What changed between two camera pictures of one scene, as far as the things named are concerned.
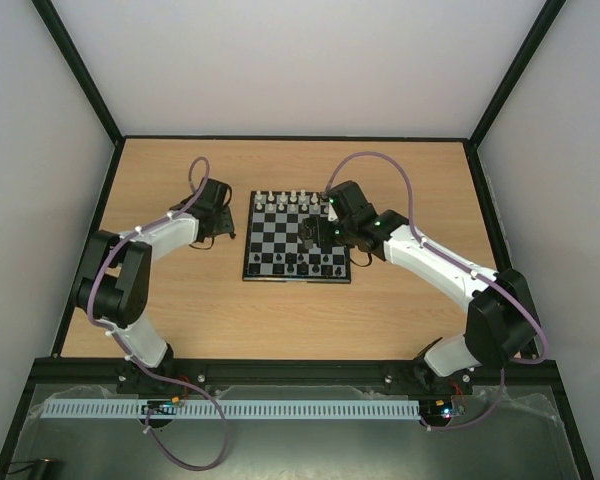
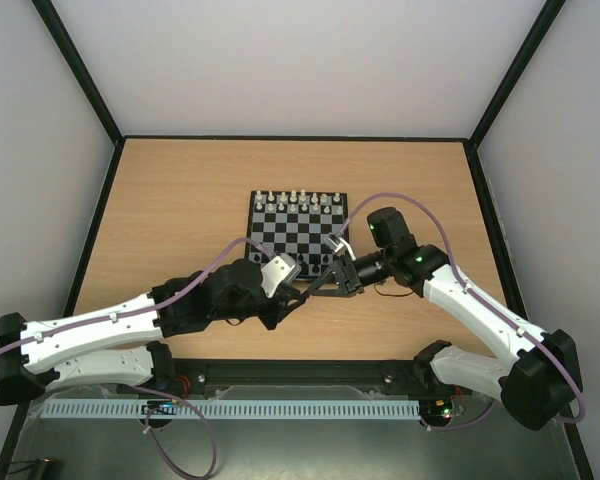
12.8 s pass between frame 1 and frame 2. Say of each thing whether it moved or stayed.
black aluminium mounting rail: stayed
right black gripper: moved
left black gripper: moved
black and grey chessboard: stayed
